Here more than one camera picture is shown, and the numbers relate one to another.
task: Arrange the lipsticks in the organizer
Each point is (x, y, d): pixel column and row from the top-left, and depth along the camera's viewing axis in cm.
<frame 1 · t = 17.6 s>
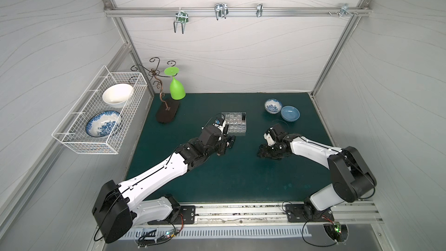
left hand: (225, 138, 78), fingers closed
right hand: (263, 153, 91), fingers open
clear acrylic lipstick organizer: (236, 121, 105), point 3 cm above the table
green plastic goblet: (176, 90, 94), point 23 cm above the table
dark metal cup stand: (164, 114, 110), point 2 cm above the table
small blue patterned bowl: (273, 106, 114), point 2 cm above the table
light blue bowl: (290, 113, 111), point 2 cm above the table
black lipstick: (243, 116, 101), point 8 cm above the table

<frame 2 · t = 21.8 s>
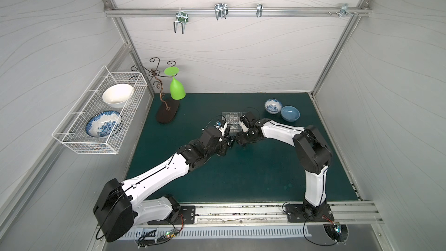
left hand: (227, 140, 79), fingers closed
right hand: (242, 138, 97), fingers open
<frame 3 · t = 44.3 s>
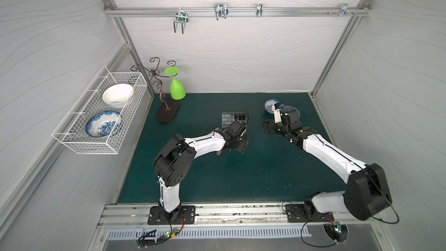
left hand: (242, 144, 91), fingers open
right hand: (269, 121, 87), fingers open
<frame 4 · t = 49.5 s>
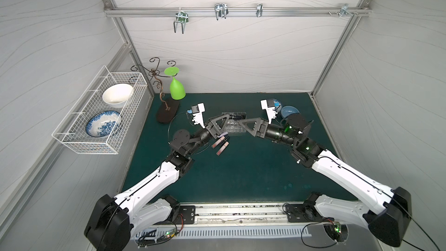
left hand: (229, 117, 63), fingers closed
right hand: (240, 123, 62), fingers open
pink lip gloss tube: (215, 144, 97), on the table
